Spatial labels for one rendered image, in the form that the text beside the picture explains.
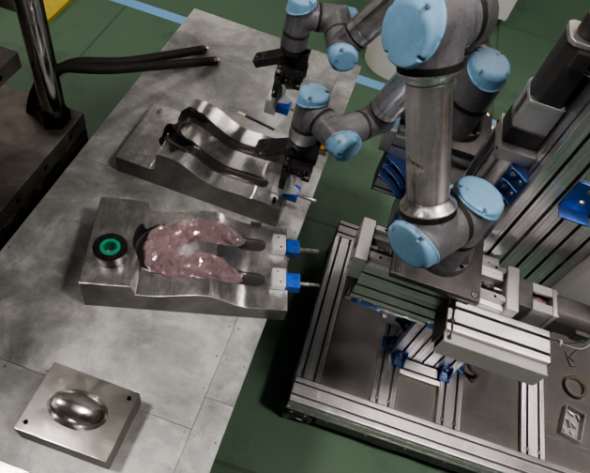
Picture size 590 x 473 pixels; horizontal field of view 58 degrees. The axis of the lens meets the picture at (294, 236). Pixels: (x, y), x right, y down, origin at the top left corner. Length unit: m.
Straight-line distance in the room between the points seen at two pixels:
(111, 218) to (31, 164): 0.40
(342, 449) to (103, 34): 2.64
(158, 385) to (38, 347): 0.29
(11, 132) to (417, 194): 1.25
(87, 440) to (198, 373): 0.29
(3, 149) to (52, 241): 0.38
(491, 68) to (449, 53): 0.62
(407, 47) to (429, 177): 0.25
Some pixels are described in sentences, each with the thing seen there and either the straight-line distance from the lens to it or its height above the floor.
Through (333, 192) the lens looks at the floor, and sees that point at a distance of 2.79.
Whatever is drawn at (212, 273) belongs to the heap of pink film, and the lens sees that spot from 1.34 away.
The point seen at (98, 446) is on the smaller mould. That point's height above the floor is 0.87.
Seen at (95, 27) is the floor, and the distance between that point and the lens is 3.61.
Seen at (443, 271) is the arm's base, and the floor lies 1.06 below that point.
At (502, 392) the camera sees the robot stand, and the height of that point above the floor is 0.21.
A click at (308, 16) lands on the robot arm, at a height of 1.27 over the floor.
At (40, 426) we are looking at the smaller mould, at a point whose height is 0.87.
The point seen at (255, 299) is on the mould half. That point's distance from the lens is 1.37.
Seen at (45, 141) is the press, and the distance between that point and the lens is 1.81.
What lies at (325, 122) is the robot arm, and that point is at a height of 1.23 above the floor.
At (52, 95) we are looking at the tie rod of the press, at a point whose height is 0.91.
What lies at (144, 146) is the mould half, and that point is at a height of 0.86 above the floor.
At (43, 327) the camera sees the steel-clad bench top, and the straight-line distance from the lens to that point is 1.43.
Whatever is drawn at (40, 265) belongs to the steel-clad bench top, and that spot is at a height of 0.80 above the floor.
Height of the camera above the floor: 2.06
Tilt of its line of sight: 53 degrees down
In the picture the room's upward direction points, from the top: 18 degrees clockwise
